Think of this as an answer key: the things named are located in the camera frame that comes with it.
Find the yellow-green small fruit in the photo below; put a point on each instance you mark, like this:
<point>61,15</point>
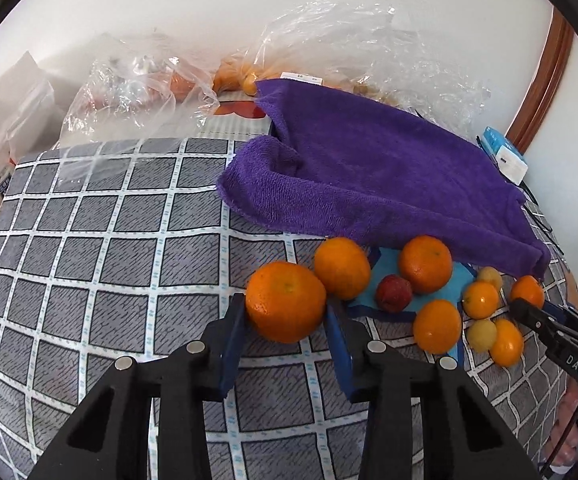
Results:
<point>490,275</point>
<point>481,335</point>

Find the red white box under bags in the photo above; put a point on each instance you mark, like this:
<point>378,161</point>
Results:
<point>236,119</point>

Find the red plum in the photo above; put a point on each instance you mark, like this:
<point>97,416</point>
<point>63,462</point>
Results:
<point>393,294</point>

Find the yellow-green small fruit front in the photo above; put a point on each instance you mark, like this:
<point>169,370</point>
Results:
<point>481,335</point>

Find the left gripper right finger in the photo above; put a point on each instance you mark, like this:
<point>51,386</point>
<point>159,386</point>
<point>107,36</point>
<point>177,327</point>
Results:
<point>463,435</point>

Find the brown wooden door frame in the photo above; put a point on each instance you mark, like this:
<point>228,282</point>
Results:
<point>545,84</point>

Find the yellow-green small fruit back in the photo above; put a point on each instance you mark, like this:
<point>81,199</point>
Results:
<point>490,275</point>

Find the clear plastic bag right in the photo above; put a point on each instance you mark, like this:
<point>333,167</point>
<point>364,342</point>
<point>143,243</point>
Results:
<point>366,47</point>

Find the clear plastic bag left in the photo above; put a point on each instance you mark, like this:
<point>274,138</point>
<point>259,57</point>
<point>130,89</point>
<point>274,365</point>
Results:
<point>141,87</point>

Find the white blue charger box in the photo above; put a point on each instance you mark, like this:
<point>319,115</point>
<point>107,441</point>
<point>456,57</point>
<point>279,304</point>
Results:
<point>506,157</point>

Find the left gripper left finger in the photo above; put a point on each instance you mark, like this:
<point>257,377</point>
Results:
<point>106,437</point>

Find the purple towel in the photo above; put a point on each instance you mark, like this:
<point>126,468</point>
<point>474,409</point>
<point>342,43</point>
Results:
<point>341,165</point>

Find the white plastic bag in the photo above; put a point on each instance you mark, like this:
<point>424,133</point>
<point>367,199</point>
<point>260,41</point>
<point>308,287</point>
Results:
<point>29,116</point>

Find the small tangerine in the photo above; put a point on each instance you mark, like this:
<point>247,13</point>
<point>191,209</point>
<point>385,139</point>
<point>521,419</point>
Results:
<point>528,289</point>
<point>508,345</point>
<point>480,300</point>

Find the clear plastic bag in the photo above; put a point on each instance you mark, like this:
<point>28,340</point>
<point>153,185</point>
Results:
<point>366,47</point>
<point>141,87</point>

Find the grey checkered tablecloth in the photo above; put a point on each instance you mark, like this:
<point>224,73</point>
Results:
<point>126,250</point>

